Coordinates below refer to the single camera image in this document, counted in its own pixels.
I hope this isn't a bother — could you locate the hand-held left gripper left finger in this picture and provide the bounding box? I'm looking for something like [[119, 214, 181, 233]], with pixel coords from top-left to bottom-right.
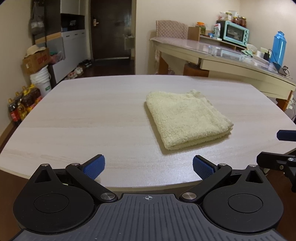
[[29, 154, 118, 204]]

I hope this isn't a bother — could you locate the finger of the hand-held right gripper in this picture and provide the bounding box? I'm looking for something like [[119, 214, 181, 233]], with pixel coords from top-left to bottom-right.
[[257, 149, 296, 193], [277, 130, 296, 141]]

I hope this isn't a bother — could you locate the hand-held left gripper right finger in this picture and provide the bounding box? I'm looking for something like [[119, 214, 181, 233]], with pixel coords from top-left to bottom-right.
[[181, 155, 269, 204]]

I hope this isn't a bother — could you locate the cream terry towel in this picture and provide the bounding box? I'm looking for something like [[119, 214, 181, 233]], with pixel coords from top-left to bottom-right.
[[146, 89, 234, 151]]

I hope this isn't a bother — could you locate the white power strip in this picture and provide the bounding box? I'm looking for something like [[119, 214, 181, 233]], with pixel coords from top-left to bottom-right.
[[252, 53, 270, 63]]

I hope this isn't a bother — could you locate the blue water bottle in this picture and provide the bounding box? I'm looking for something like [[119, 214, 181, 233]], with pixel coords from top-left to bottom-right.
[[270, 31, 287, 67]]

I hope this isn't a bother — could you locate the wooden desk with glass top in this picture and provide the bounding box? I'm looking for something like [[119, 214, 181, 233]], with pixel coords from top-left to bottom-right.
[[150, 37, 296, 109]]

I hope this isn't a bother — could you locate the green tissue box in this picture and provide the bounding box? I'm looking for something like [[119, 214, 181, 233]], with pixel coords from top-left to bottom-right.
[[242, 44, 258, 56]]

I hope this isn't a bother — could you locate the group of cooking oil bottles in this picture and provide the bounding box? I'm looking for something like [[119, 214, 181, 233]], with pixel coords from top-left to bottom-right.
[[7, 85, 43, 126]]

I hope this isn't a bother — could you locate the row of shoes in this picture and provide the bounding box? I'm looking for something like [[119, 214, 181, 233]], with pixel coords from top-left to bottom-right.
[[65, 59, 93, 80]]

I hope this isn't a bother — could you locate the stack of white buckets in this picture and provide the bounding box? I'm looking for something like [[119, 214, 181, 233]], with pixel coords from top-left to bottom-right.
[[30, 65, 52, 97]]

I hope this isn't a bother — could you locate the clear plastic box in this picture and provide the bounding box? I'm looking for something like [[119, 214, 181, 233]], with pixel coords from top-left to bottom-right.
[[209, 45, 223, 56]]

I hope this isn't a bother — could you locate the teal toaster oven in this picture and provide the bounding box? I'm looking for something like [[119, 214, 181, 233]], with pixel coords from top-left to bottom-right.
[[222, 20, 250, 48]]

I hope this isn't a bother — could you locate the colourful bag pile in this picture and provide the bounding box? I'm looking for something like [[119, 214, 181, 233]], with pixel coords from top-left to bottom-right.
[[47, 50, 64, 66]]

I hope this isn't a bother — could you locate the large cardboard box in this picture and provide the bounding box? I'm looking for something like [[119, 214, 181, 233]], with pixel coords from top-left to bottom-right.
[[22, 47, 51, 75]]

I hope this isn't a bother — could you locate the white and grey cabinet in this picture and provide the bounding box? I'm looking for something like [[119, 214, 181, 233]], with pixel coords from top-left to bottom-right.
[[32, 0, 93, 85]]

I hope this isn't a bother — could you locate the green and white packet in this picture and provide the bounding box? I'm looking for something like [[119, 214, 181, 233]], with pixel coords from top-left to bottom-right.
[[212, 23, 222, 38]]

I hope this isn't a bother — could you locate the straw hat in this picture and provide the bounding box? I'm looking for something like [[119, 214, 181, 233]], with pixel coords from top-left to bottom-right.
[[24, 45, 47, 58]]

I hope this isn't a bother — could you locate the small wooden box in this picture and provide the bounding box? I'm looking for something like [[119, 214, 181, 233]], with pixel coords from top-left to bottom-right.
[[188, 26, 200, 42]]

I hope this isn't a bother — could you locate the dark wooden door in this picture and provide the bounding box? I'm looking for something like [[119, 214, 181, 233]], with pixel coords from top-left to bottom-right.
[[90, 0, 136, 62]]

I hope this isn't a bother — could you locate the grey hanging bag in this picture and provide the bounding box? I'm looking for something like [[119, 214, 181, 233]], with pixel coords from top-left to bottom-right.
[[29, 0, 45, 35]]

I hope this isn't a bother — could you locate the white wall socket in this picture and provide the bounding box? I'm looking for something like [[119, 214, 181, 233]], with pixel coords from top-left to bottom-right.
[[286, 94, 295, 110]]

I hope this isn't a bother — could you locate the grey wall pouch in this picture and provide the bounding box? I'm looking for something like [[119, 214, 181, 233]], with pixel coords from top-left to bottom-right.
[[123, 34, 135, 50]]

